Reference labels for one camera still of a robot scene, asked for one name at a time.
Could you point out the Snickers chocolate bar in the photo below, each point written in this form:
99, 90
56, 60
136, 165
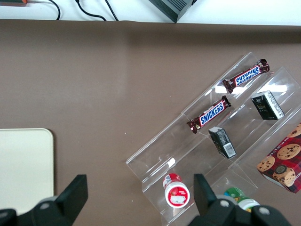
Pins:
247, 75
210, 115

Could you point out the small black carton box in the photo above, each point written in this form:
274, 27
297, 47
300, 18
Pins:
266, 106
222, 142

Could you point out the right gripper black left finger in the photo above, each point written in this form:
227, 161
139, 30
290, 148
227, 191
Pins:
75, 190

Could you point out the beige plastic tray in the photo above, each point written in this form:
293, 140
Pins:
23, 164

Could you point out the clear acrylic tiered stand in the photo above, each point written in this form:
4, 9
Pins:
164, 150

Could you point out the green lidded snack cup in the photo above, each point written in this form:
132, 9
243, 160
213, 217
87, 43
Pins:
236, 193

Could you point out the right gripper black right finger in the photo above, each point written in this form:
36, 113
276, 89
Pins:
202, 193

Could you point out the red plaid cookie box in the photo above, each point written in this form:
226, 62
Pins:
282, 164

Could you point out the dark grey ribbed device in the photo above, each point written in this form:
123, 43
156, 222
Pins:
171, 8

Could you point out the small red white bottle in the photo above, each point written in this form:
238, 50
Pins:
176, 195

